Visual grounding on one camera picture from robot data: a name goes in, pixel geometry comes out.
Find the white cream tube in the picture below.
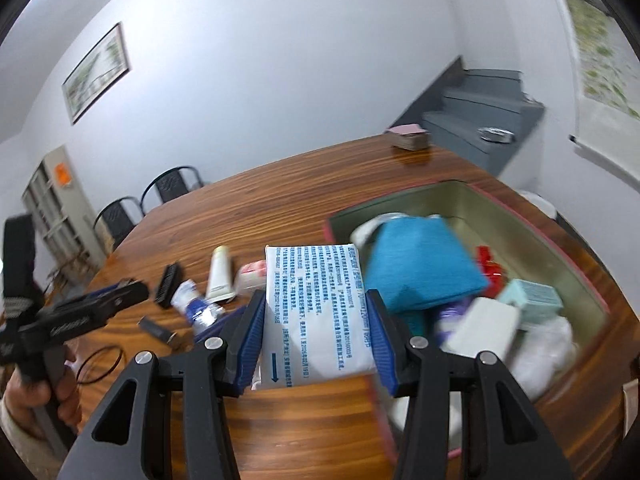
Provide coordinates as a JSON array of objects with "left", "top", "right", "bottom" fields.
[{"left": 205, "top": 245, "right": 235, "bottom": 304}]

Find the purple garbage bag roll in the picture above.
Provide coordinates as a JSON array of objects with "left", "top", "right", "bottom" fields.
[{"left": 434, "top": 297, "right": 472, "bottom": 334}]

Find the teal plastic soap box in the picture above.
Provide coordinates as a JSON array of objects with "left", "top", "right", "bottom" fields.
[{"left": 496, "top": 278, "right": 563, "bottom": 330}]

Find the clear plastic bag bundle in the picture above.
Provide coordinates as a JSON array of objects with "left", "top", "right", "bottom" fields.
[{"left": 508, "top": 316, "right": 577, "bottom": 401}]

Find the black metal chair far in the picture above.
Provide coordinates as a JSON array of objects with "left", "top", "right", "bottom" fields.
[{"left": 140, "top": 166, "right": 205, "bottom": 214}]

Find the black comb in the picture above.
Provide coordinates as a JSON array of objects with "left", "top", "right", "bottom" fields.
[{"left": 154, "top": 262, "right": 183, "bottom": 309}]

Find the brown card deck box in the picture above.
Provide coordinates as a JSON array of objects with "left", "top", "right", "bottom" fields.
[{"left": 384, "top": 124, "right": 431, "bottom": 151}]

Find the grey staircase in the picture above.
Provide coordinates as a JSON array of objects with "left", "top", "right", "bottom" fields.
[{"left": 395, "top": 58, "right": 546, "bottom": 177}]

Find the black metal chair near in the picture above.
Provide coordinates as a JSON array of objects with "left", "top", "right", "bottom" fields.
[{"left": 92, "top": 196, "right": 144, "bottom": 254}]

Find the black metal chair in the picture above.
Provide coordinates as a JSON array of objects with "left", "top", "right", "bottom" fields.
[
  {"left": 140, "top": 166, "right": 205, "bottom": 214},
  {"left": 92, "top": 196, "right": 144, "bottom": 254}
]

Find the red snack packet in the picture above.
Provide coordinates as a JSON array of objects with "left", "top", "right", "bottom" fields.
[{"left": 476, "top": 245, "right": 508, "bottom": 298}]

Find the brown gold perfume bottle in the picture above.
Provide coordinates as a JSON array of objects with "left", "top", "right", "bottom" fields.
[{"left": 138, "top": 316, "right": 183, "bottom": 350}]

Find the blue white squeezed tube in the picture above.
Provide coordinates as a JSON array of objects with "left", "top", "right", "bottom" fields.
[{"left": 170, "top": 280, "right": 224, "bottom": 336}]

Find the white red bandage roll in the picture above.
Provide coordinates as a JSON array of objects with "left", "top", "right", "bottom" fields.
[{"left": 234, "top": 260, "right": 267, "bottom": 296}]

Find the hanging scroll painting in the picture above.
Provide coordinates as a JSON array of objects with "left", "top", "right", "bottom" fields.
[{"left": 564, "top": 0, "right": 639, "bottom": 182}]

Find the red metal tin box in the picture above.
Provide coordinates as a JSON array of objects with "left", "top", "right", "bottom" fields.
[{"left": 322, "top": 179, "right": 612, "bottom": 461}]

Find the white plastic bucket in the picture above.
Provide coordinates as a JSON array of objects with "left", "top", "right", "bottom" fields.
[{"left": 518, "top": 190, "right": 558, "bottom": 221}]

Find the foil tray on stairs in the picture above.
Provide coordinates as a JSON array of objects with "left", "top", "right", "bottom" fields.
[{"left": 477, "top": 127, "right": 516, "bottom": 144}]

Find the white printed mask packet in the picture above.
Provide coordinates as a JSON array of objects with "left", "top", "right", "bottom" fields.
[{"left": 252, "top": 244, "right": 375, "bottom": 390}]

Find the blue cloth pouch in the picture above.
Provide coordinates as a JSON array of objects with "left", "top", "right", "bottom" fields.
[{"left": 364, "top": 217, "right": 489, "bottom": 313}]

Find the framed landscape painting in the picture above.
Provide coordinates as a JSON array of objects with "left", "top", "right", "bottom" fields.
[{"left": 62, "top": 23, "right": 130, "bottom": 125}]

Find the grey cabinet with orange note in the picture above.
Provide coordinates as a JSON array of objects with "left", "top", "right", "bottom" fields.
[{"left": 22, "top": 146, "right": 106, "bottom": 282}]

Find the dark blue lotion bottle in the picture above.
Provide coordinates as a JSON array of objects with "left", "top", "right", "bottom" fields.
[{"left": 193, "top": 306, "right": 246, "bottom": 344}]

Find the black cable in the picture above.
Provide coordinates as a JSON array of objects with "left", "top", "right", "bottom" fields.
[{"left": 74, "top": 343, "right": 126, "bottom": 386}]

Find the person's left hand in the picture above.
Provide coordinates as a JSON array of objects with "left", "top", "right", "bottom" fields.
[{"left": 1, "top": 346, "right": 82, "bottom": 448}]

